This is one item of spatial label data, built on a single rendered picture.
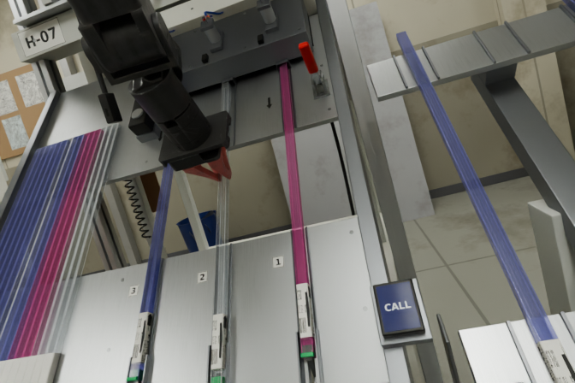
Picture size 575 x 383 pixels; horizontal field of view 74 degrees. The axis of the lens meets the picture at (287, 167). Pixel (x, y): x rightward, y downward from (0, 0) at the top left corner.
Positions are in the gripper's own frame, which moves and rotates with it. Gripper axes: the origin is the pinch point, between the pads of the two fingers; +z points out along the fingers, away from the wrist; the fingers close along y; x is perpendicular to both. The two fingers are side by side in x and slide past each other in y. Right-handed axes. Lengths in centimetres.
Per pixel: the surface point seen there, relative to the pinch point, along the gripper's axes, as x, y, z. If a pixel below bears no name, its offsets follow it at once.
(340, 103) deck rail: -7.4, -20.1, -0.6
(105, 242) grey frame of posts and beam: -15, 50, 28
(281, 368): 27.9, -7.2, 3.2
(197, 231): -38, 46, 64
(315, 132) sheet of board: -182, 17, 171
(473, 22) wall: -243, -126, 162
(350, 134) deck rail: -0.7, -20.5, -0.1
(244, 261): 14.5, -2.9, 2.2
